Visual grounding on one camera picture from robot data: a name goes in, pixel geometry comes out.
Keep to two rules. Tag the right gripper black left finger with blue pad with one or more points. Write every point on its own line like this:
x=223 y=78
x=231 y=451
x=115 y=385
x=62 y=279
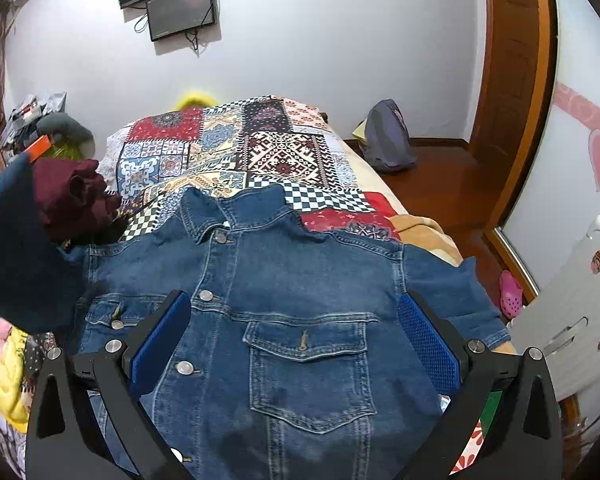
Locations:
x=64 y=440

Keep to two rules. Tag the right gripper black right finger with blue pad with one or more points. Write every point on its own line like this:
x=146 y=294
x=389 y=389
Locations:
x=524 y=439

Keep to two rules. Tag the blue denim jacket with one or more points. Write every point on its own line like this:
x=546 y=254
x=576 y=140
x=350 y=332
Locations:
x=196 y=251

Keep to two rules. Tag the yellow garment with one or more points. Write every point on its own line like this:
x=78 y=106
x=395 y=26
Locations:
x=12 y=352

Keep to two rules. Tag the pink croc shoe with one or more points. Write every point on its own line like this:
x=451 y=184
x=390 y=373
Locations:
x=511 y=295

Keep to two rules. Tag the dark blue garment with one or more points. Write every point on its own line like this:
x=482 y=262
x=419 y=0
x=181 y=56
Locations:
x=40 y=284

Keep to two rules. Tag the beige cartoon fleece blanket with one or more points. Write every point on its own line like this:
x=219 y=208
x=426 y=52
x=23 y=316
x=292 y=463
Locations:
x=425 y=234

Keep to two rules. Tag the maroon crumpled garment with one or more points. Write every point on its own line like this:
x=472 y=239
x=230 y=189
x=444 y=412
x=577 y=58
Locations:
x=74 y=203

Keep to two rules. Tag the white sliding wardrobe door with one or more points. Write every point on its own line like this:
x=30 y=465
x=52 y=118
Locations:
x=553 y=192

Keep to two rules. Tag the orange box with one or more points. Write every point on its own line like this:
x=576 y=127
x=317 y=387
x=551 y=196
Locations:
x=38 y=148

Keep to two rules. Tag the patchwork patterned quilt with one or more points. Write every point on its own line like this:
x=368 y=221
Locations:
x=222 y=150

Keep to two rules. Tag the grey green neck pillow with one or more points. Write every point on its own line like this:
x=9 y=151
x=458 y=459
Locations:
x=61 y=126

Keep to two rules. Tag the purple grey backpack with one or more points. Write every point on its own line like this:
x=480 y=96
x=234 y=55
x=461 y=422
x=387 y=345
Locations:
x=386 y=146

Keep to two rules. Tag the brown wooden door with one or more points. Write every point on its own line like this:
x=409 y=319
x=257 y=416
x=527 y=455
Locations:
x=517 y=83

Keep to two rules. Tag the yellow plush pillow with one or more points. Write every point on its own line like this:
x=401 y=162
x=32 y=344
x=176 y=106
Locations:
x=196 y=99

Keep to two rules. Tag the small black wall monitor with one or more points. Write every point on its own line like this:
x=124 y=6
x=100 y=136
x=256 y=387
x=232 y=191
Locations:
x=169 y=17

